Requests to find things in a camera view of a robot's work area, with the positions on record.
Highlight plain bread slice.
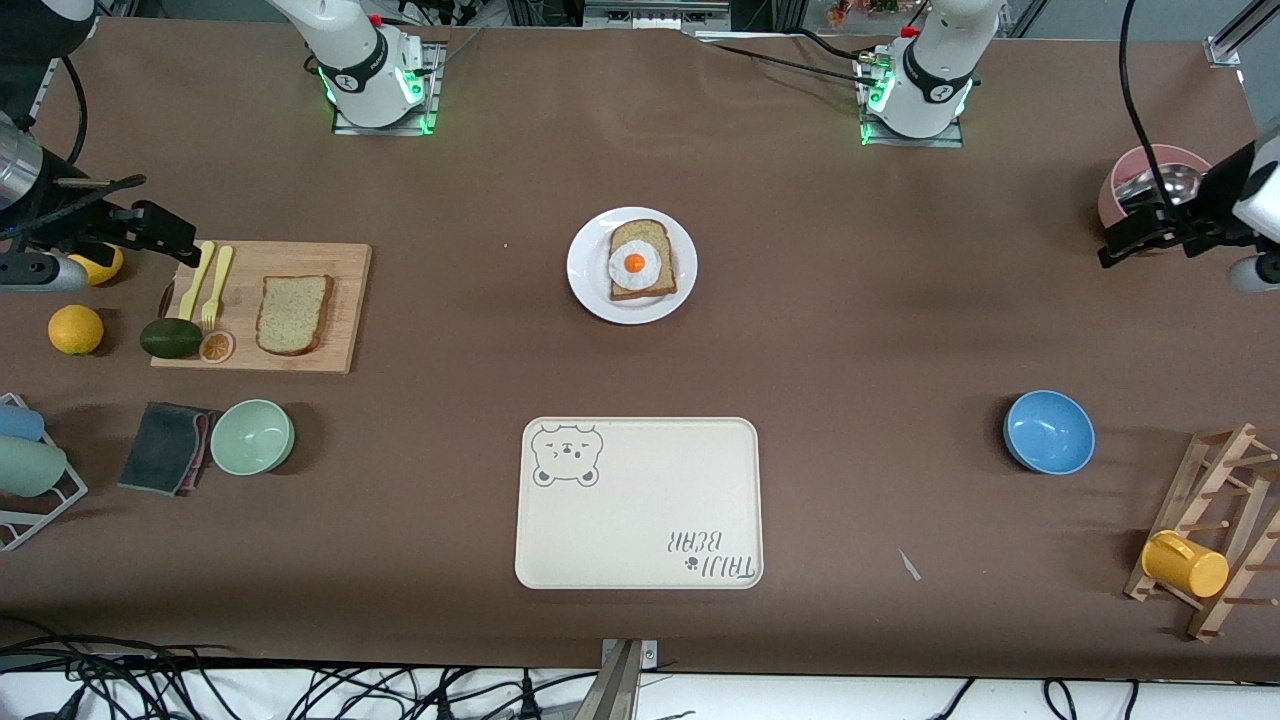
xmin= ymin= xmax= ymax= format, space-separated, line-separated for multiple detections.
xmin=255 ymin=275 xmax=335 ymax=357

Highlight white round plate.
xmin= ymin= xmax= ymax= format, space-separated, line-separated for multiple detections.
xmin=566 ymin=207 xmax=699 ymax=326

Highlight yellow plastic knife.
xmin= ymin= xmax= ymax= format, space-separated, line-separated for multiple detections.
xmin=178 ymin=241 xmax=216 ymax=323

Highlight metal ladle spoon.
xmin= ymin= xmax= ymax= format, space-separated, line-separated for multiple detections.
xmin=1114 ymin=164 xmax=1207 ymax=217

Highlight yellow plastic fork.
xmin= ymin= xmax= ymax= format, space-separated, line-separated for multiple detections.
xmin=201 ymin=246 xmax=235 ymax=332

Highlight yellow lemon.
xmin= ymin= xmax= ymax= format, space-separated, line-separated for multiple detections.
xmin=68 ymin=245 xmax=126 ymax=288

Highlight pink bowl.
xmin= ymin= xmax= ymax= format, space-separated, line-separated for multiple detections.
xmin=1098 ymin=145 xmax=1217 ymax=233

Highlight dark green avocado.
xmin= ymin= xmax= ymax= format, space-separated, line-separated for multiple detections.
xmin=139 ymin=318 xmax=204 ymax=360

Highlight round yellow orange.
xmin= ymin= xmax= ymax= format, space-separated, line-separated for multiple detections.
xmin=48 ymin=305 xmax=105 ymax=357

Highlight bamboo cutting board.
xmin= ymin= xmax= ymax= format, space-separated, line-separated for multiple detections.
xmin=150 ymin=241 xmax=373 ymax=376

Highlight grey folded cloth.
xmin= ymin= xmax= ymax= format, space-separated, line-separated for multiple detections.
xmin=118 ymin=402 xmax=217 ymax=498

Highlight pale green bowl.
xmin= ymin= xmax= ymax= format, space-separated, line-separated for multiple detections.
xmin=209 ymin=399 xmax=296 ymax=477

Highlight blue bowl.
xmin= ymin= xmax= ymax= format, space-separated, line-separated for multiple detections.
xmin=1003 ymin=390 xmax=1097 ymax=476

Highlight light blue cup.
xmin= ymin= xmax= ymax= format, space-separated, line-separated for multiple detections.
xmin=0 ymin=403 xmax=47 ymax=444

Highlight sage green cup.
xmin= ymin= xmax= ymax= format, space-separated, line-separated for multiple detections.
xmin=0 ymin=437 xmax=69 ymax=499

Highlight wooden peg rack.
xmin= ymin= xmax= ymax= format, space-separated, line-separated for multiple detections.
xmin=1124 ymin=423 xmax=1280 ymax=642

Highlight yellow mug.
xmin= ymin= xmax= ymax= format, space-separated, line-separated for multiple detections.
xmin=1141 ymin=530 xmax=1230 ymax=600

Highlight toy fried egg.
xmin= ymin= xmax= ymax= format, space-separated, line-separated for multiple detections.
xmin=608 ymin=239 xmax=662 ymax=289

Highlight bread slice under egg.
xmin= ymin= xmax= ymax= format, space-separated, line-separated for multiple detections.
xmin=608 ymin=219 xmax=679 ymax=302

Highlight cream bear print tray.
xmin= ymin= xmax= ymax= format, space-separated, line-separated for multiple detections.
xmin=514 ymin=417 xmax=765 ymax=591

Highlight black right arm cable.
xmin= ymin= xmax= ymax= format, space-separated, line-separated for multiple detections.
xmin=58 ymin=55 xmax=90 ymax=169

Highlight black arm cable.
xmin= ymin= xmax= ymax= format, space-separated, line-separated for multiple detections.
xmin=1118 ymin=0 xmax=1173 ymax=213
xmin=58 ymin=55 xmax=90 ymax=169

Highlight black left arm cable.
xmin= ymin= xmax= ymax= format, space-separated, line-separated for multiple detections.
xmin=1118 ymin=0 xmax=1173 ymax=213

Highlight aluminium frame post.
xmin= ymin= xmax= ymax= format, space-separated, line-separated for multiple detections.
xmin=1204 ymin=0 xmax=1280 ymax=69

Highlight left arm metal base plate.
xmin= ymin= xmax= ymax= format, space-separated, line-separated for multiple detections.
xmin=855 ymin=50 xmax=965 ymax=150

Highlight white wire rack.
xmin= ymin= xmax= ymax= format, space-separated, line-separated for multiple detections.
xmin=0 ymin=393 xmax=90 ymax=553

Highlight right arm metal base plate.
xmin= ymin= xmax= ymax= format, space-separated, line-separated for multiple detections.
xmin=332 ymin=42 xmax=444 ymax=137

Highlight black cables behind table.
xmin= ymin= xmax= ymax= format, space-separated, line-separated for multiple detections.
xmin=690 ymin=28 xmax=881 ymax=89

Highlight black cable bundle below table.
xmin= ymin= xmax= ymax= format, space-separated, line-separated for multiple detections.
xmin=0 ymin=615 xmax=591 ymax=720

